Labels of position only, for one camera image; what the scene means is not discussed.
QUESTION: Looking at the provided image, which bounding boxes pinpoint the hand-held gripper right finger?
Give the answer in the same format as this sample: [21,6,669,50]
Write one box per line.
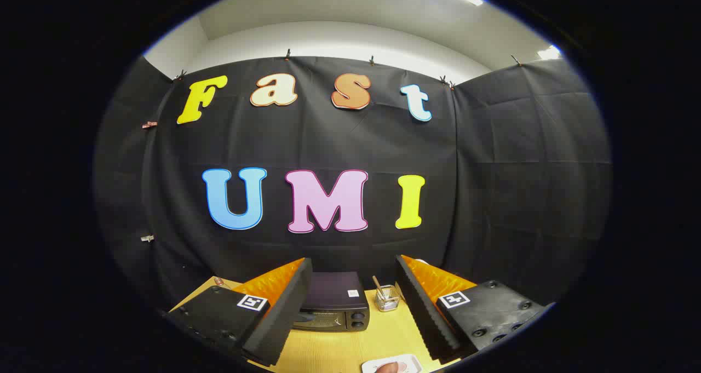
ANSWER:
[396,255,549,363]

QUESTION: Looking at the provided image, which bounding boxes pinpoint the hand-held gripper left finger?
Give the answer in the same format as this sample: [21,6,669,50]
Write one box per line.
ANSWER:
[164,257,313,367]

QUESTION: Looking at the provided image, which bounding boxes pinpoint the black toaster oven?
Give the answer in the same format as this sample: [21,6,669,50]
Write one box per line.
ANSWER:
[292,272,370,332]

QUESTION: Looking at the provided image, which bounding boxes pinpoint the white square plate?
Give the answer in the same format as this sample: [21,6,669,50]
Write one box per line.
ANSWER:
[361,354,423,373]

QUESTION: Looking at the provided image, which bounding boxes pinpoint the row of small dark clips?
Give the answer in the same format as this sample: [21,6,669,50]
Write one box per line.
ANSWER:
[174,49,522,90]

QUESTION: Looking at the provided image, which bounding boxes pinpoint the metal wire holder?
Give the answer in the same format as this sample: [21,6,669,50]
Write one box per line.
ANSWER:
[376,285,401,312]

